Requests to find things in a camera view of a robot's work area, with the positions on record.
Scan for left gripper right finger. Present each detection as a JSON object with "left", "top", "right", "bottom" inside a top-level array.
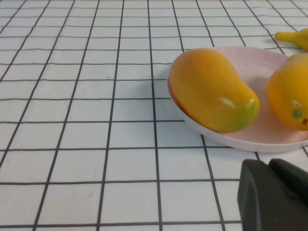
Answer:
[{"left": 268, "top": 157, "right": 308, "bottom": 201}]

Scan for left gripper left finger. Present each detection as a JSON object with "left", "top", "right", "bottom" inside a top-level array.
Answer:
[{"left": 237, "top": 158, "right": 308, "bottom": 231}]

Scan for yellow-orange plastic mango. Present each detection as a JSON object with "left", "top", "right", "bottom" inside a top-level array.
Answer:
[{"left": 266, "top": 52, "right": 308, "bottom": 131}]

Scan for deep orange plastic mango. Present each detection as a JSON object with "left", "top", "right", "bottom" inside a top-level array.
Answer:
[{"left": 169, "top": 47, "right": 260, "bottom": 134}]

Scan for yellow plastic banana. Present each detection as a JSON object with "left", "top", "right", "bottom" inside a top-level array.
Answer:
[{"left": 274, "top": 28, "right": 308, "bottom": 51}]

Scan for pink round plate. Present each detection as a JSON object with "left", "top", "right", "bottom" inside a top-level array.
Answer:
[{"left": 167, "top": 46, "right": 308, "bottom": 154}]

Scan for white grid pattern tablecloth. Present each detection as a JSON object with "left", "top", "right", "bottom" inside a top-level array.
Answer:
[{"left": 0, "top": 0, "right": 308, "bottom": 231}]

